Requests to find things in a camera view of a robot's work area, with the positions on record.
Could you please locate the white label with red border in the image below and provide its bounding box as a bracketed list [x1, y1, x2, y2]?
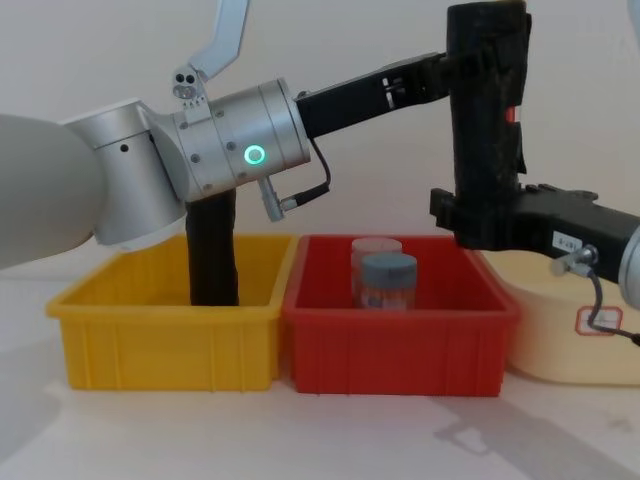
[574, 305, 625, 338]

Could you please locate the yellow plastic bin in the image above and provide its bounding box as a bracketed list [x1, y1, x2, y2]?
[45, 233, 296, 392]

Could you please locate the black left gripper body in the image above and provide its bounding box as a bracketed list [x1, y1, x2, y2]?
[293, 58, 419, 142]

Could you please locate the thin dark left gripper cable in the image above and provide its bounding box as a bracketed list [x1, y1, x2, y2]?
[257, 138, 332, 222]

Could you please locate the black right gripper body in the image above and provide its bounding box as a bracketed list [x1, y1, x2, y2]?
[514, 183, 640, 287]

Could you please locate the thin dark gripper cable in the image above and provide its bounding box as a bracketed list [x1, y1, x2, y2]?
[257, 138, 332, 222]
[551, 244, 640, 346]

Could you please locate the tall black cylinder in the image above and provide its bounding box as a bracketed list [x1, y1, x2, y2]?
[445, 1, 534, 250]

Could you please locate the clear jar with grey lid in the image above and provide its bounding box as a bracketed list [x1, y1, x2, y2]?
[359, 252, 419, 313]

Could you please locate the red plastic bin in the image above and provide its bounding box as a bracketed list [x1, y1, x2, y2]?
[281, 234, 523, 397]

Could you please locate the short black wrapped cylinder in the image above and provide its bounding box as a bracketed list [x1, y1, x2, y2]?
[185, 191, 242, 308]

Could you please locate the thin dark right gripper cable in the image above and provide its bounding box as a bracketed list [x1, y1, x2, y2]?
[551, 244, 640, 346]

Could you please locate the cream plastic container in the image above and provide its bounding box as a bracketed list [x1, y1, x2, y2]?
[471, 247, 640, 388]

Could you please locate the clear jar with pale lid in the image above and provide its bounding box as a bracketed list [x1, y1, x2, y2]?
[350, 237, 404, 308]

